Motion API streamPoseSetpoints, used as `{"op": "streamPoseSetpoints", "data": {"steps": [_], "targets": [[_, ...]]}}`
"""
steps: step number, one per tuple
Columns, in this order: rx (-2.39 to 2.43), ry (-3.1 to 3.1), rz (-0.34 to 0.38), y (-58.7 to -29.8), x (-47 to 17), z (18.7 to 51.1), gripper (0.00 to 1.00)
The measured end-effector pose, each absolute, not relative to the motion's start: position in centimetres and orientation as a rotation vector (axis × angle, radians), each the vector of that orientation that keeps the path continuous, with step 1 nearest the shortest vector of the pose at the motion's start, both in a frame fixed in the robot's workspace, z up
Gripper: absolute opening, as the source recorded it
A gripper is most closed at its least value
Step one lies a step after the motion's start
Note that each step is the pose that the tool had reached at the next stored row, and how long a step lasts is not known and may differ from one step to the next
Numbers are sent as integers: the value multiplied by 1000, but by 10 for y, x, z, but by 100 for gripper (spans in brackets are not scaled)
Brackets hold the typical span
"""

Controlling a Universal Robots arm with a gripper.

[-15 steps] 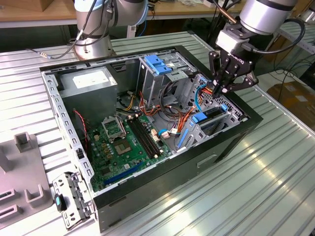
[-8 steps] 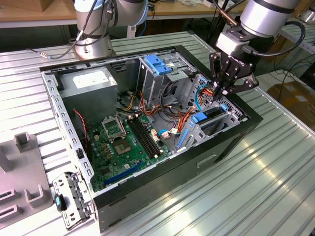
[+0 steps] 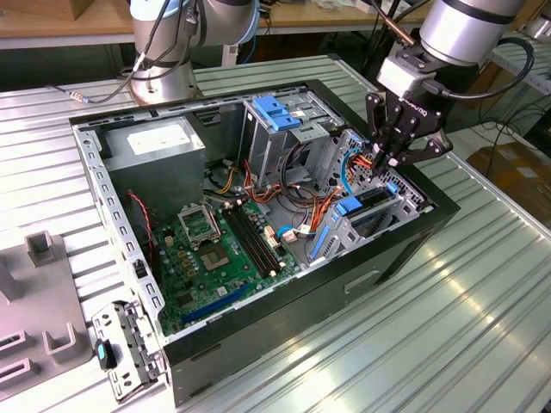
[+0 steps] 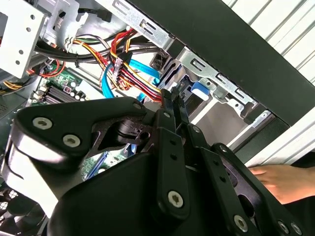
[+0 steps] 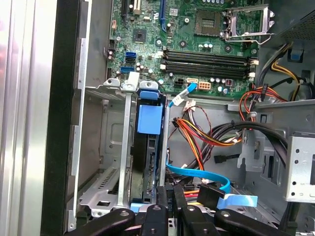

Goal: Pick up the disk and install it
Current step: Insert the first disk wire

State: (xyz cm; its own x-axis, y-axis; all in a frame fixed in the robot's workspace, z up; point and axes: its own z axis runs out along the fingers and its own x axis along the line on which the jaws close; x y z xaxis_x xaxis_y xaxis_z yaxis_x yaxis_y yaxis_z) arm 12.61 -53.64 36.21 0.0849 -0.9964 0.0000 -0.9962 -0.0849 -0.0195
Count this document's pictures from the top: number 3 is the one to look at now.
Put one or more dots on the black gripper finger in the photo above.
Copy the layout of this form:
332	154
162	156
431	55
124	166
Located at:
375	125
426	152

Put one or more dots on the hard disk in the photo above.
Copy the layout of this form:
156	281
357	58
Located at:
370	198

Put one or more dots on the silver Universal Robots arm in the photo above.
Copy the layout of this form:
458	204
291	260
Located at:
163	73

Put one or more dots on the grey metal disk bay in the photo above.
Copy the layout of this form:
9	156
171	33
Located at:
409	206

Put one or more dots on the large brown cardboard box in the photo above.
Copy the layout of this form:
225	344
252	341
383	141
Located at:
516	172

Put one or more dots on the blue plastic drive latch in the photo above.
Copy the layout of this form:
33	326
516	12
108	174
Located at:
271	109

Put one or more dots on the grey optical drive cage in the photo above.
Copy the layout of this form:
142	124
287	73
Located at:
262	146

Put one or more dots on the metal slat side table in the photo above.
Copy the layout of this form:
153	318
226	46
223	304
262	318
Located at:
543	73

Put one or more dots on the black RAM slot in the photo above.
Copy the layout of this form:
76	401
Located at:
250	241
244	241
255	241
261	241

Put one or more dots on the black open PC case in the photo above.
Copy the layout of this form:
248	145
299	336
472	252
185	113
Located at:
301	310

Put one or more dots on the CPU socket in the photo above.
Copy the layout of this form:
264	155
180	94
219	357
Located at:
199	223

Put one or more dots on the square chipset heat sink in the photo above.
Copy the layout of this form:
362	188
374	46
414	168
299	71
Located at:
214	259

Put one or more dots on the green motherboard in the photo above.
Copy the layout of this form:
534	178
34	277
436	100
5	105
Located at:
224	286

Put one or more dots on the grey power supply unit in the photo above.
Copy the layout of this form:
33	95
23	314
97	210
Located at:
159	180

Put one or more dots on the blue expansion slot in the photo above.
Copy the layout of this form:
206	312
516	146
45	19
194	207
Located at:
215	304

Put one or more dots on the black latch blue stripe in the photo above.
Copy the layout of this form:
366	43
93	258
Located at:
105	355

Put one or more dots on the grey parts rack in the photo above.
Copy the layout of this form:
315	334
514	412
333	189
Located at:
43	301

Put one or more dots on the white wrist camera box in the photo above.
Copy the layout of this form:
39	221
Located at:
400	75

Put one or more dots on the wooden desk white frame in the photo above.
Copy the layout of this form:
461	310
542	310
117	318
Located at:
310	17

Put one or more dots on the square brown base plate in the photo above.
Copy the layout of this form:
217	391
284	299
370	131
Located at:
128	88

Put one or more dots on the metal slot retainer bracket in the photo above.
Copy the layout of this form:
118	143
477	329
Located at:
107	322

